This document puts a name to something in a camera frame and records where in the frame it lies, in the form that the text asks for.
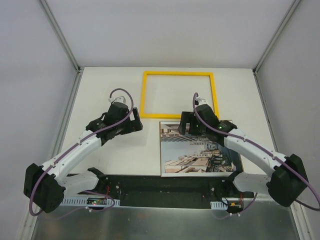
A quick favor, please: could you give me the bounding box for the yellow wooden picture frame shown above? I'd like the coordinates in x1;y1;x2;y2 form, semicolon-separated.
140;70;220;120

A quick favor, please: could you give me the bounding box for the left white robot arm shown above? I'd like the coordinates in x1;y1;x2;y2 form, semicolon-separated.
23;102;143;216

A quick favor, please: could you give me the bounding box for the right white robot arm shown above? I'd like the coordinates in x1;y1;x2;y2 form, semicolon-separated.
178;104;308;207

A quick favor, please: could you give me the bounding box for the street photo on board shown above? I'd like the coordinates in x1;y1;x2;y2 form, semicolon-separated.
159;121;244;177

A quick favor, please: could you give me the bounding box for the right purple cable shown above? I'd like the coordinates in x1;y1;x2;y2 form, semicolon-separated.
191;92;320;210

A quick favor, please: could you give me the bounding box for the purple cable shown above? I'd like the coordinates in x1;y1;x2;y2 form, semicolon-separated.
29;87;134;216
191;92;320;210

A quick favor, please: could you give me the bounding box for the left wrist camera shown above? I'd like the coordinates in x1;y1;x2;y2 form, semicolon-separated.
108;95;126;104

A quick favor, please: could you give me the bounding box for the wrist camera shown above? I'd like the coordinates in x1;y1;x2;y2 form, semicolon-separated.
194;95;208;106
108;95;126;104

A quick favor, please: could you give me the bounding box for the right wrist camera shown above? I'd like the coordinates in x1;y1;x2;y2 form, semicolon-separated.
194;95;208;106

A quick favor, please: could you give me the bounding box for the left aluminium corner post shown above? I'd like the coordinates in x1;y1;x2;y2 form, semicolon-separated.
38;0;85;73

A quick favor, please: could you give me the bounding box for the aluminium corner post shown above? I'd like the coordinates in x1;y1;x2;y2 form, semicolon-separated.
252;0;303;76
38;0;85;73

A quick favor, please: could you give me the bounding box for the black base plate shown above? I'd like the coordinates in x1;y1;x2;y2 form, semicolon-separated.
94;175;254;209

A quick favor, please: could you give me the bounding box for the right white cable duct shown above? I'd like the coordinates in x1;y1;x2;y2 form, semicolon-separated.
210;201;228;211

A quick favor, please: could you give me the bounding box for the white cable duct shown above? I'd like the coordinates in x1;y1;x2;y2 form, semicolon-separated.
210;201;228;211
60;196;120;207

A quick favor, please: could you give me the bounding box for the right aluminium corner post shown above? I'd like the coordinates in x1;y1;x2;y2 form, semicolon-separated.
252;0;303;76

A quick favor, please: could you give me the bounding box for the left white cable duct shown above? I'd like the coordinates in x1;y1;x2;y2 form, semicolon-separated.
60;196;120;207

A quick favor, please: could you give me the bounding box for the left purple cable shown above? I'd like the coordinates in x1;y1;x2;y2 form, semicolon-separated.
29;87;134;216

